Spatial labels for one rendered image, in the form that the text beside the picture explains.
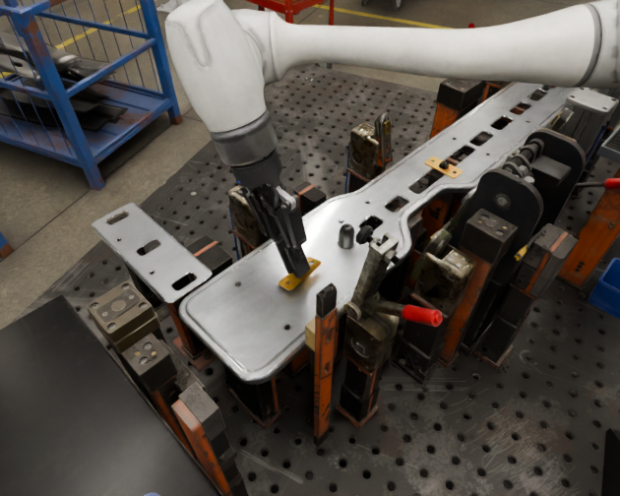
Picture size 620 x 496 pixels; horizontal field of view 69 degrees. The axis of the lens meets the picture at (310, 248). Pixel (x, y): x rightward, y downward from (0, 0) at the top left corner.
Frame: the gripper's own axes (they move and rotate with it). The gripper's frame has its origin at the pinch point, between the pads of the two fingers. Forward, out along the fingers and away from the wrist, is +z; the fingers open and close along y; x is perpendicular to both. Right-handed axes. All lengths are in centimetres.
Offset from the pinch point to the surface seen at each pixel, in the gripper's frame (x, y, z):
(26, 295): 44, 165, 50
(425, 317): 0.3, -28.0, 0.0
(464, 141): -59, 3, 9
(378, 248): 0.2, -22.3, -9.7
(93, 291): 26, 60, 14
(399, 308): -0.1, -23.0, 1.3
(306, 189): -19.5, 17.7, 1.7
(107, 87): -68, 272, 4
